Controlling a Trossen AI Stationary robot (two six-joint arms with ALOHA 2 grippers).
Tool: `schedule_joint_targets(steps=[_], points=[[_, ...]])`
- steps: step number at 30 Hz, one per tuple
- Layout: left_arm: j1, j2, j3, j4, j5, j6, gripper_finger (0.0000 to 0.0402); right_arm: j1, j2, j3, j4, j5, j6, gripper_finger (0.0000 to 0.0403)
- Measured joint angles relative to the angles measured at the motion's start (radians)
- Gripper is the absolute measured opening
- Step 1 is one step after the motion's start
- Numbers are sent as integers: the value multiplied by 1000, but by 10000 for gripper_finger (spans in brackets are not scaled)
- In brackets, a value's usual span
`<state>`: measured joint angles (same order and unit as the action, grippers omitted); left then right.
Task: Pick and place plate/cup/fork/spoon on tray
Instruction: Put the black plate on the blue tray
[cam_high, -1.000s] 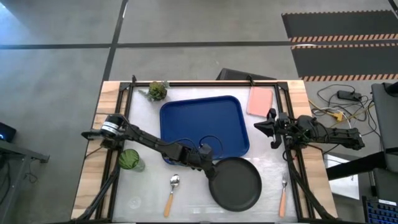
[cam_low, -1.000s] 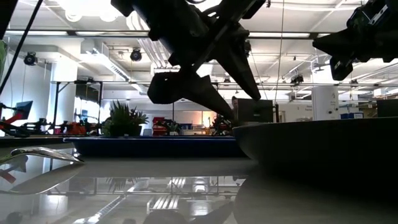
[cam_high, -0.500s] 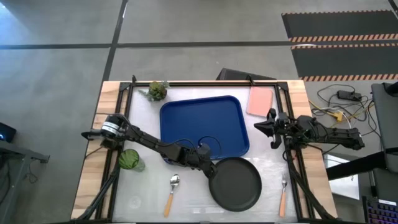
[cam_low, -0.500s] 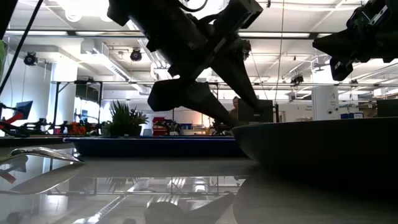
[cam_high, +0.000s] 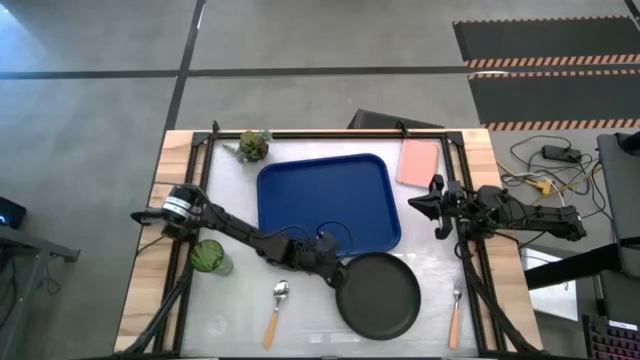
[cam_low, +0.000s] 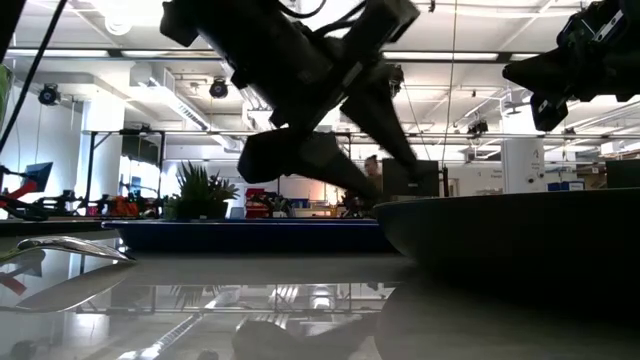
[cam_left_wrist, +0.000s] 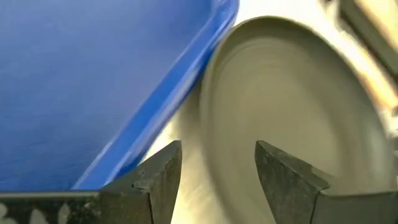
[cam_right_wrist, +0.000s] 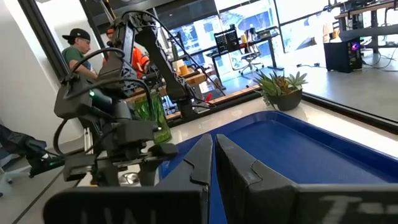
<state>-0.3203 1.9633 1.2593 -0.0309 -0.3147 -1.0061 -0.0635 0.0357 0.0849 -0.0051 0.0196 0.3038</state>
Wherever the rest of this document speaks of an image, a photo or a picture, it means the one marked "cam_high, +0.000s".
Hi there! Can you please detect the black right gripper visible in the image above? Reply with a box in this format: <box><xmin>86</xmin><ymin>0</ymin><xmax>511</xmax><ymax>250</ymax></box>
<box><xmin>407</xmin><ymin>173</ymin><xmax>482</xmax><ymax>241</ymax></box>

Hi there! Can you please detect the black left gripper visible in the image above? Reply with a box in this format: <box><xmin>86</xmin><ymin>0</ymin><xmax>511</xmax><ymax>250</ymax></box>
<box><xmin>292</xmin><ymin>231</ymin><xmax>355</xmax><ymax>293</ymax></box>

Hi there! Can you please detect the black round plate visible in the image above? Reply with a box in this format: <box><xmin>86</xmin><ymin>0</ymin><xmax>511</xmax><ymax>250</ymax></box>
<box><xmin>334</xmin><ymin>251</ymin><xmax>422</xmax><ymax>342</ymax></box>

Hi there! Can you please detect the metal spoon with wooden handle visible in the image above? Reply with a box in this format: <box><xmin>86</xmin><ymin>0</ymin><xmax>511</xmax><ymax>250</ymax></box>
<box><xmin>262</xmin><ymin>279</ymin><xmax>291</xmax><ymax>350</ymax></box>

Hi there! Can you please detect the metal fork with wooden handle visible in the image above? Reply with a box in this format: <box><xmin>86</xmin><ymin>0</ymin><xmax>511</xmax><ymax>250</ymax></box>
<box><xmin>448</xmin><ymin>277</ymin><xmax>465</xmax><ymax>351</ymax></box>

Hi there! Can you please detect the green faceted plastic cup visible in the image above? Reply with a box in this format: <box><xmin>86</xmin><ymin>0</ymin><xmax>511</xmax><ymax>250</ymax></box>
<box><xmin>189</xmin><ymin>238</ymin><xmax>235</xmax><ymax>278</ymax></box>

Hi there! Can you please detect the blue plastic tray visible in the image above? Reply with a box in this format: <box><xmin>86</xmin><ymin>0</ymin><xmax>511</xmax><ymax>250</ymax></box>
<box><xmin>256</xmin><ymin>152</ymin><xmax>403</xmax><ymax>258</ymax></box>

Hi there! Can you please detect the pink rectangular cloth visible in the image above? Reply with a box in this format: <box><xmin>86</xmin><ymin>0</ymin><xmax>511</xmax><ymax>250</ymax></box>
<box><xmin>396</xmin><ymin>138</ymin><xmax>441</xmax><ymax>189</ymax></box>

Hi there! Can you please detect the black power adapter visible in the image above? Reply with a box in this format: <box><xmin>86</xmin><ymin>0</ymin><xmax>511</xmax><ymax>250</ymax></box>
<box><xmin>541</xmin><ymin>144</ymin><xmax>583</xmax><ymax>163</ymax></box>

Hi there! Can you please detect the white box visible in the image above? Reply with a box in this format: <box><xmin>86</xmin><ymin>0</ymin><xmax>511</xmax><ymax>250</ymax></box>
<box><xmin>519</xmin><ymin>247</ymin><xmax>580</xmax><ymax>323</ymax></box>

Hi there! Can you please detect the black diagonal desk bar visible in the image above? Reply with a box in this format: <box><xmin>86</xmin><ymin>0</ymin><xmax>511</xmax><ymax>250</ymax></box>
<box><xmin>523</xmin><ymin>242</ymin><xmax>624</xmax><ymax>292</ymax></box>

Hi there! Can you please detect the small potted green plant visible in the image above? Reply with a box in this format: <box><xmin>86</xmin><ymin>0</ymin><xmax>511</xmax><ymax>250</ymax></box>
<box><xmin>222</xmin><ymin>128</ymin><xmax>275</xmax><ymax>165</ymax></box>

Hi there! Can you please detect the black mat with striped edge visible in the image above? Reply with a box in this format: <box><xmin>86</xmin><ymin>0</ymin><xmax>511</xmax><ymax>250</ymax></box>
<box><xmin>467</xmin><ymin>69</ymin><xmax>640</xmax><ymax>133</ymax></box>
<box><xmin>452</xmin><ymin>16</ymin><xmax>640</xmax><ymax>70</ymax></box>

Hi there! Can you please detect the grey side desk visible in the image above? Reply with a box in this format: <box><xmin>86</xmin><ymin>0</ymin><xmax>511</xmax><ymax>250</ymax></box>
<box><xmin>596</xmin><ymin>130</ymin><xmax>640</xmax><ymax>281</ymax></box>

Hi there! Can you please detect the backlit keyboard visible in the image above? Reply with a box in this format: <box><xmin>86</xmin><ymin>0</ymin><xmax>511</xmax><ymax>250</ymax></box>
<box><xmin>581</xmin><ymin>314</ymin><xmax>640</xmax><ymax>360</ymax></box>

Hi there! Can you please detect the grey metal side table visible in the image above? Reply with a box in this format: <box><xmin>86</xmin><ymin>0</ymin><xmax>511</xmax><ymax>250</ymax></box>
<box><xmin>0</xmin><ymin>224</ymin><xmax>81</xmax><ymax>360</ymax></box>

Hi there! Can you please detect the black device with blue light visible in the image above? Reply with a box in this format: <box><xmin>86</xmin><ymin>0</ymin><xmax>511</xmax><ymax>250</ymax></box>
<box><xmin>0</xmin><ymin>196</ymin><xmax>28</xmax><ymax>231</ymax></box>

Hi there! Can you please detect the yellow cable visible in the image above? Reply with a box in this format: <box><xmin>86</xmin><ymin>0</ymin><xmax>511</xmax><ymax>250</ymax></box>
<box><xmin>496</xmin><ymin>159</ymin><xmax>604</xmax><ymax>199</ymax></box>

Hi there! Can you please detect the black metal table frame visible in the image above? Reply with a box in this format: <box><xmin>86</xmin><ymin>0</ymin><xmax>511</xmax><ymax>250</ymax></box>
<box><xmin>112</xmin><ymin>119</ymin><xmax>542</xmax><ymax>360</ymax></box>

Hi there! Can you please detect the black floor cable tangle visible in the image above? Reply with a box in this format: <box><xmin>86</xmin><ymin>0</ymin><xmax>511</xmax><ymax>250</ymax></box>
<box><xmin>508</xmin><ymin>133</ymin><xmax>615</xmax><ymax>222</ymax></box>

